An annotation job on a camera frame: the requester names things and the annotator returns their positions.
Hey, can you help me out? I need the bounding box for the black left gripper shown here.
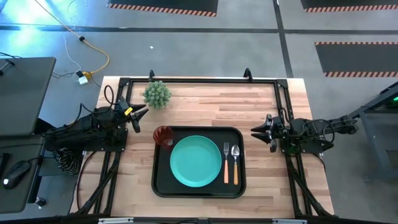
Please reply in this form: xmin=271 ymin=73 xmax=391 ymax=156
xmin=114 ymin=96 xmax=150 ymax=134

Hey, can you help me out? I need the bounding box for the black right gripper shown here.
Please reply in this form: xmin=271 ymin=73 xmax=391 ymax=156
xmin=251 ymin=113 xmax=292 ymax=154

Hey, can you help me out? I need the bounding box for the red translucent cup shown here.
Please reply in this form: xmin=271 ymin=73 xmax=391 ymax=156
xmin=152 ymin=125 xmax=175 ymax=147

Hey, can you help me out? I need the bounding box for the spoon with orange handle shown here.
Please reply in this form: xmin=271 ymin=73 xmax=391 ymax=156
xmin=231 ymin=144 xmax=241 ymax=186

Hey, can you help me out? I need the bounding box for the fork with orange handle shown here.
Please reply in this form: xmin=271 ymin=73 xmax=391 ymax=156
xmin=223 ymin=142 xmax=230 ymax=185

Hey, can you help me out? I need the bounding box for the teal plate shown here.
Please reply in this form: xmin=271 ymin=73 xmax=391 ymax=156
xmin=169 ymin=135 xmax=223 ymax=188

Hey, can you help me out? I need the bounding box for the black plastic tray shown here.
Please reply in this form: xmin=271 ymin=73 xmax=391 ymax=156
xmin=151 ymin=126 xmax=247 ymax=199

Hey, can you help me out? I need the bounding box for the green artificial succulent plant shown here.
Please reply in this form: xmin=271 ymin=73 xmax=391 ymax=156
xmin=142 ymin=80 xmax=172 ymax=110

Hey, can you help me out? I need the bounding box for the black hazard-striped floor mat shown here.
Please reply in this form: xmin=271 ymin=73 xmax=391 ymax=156
xmin=107 ymin=0 xmax=219 ymax=17
xmin=300 ymin=0 xmax=398 ymax=14
xmin=314 ymin=41 xmax=398 ymax=78

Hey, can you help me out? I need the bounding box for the black metal cart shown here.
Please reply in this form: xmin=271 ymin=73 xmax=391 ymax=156
xmin=341 ymin=81 xmax=398 ymax=182

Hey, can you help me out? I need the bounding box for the dark grey desk top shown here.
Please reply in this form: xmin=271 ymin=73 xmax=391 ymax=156
xmin=0 ymin=57 xmax=57 ymax=138

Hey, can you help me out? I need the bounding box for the black computer mouse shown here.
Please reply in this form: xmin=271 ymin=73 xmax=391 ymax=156
xmin=2 ymin=160 xmax=32 ymax=190

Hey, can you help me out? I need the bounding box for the black desk surface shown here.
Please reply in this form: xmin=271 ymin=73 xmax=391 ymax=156
xmin=0 ymin=133 xmax=47 ymax=215

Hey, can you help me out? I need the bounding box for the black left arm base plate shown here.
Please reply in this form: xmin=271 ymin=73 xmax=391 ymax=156
xmin=82 ymin=127 xmax=129 ymax=153

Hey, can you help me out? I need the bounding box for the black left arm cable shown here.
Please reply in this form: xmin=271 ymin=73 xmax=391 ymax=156
xmin=79 ymin=84 xmax=116 ymax=116

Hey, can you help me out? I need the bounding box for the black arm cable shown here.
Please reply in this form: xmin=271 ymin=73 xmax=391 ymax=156
xmin=79 ymin=84 xmax=116 ymax=116
xmin=279 ymin=106 xmax=337 ymax=144

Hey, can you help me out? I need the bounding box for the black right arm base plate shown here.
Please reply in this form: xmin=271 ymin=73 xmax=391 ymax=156
xmin=278 ymin=129 xmax=325 ymax=155

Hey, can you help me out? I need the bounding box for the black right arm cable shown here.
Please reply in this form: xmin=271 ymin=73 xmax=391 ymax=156
xmin=279 ymin=106 xmax=337 ymax=144

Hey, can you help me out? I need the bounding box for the black aluminium table frame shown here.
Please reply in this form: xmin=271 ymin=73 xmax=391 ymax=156
xmin=74 ymin=76 xmax=335 ymax=218

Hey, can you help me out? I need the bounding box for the yellow floor cable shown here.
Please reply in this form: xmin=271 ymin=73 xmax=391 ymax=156
xmin=34 ymin=0 xmax=111 ymax=76

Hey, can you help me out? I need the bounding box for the black white striped cable sleeve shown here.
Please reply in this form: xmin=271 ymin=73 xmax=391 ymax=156
xmin=55 ymin=146 xmax=84 ymax=175

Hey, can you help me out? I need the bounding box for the dark curved table cable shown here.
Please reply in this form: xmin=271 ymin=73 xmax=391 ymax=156
xmin=76 ymin=151 xmax=98 ymax=213

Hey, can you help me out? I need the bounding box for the thin white floor cable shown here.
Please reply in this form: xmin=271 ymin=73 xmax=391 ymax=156
xmin=63 ymin=0 xmax=86 ymax=82

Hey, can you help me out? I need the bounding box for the silver metal bracket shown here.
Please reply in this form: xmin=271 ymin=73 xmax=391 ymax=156
xmin=98 ymin=217 xmax=135 ymax=224
xmin=272 ymin=218 xmax=308 ymax=224

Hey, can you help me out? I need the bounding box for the black camera rig beam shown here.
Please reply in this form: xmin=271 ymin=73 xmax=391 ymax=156
xmin=0 ymin=213 xmax=398 ymax=224

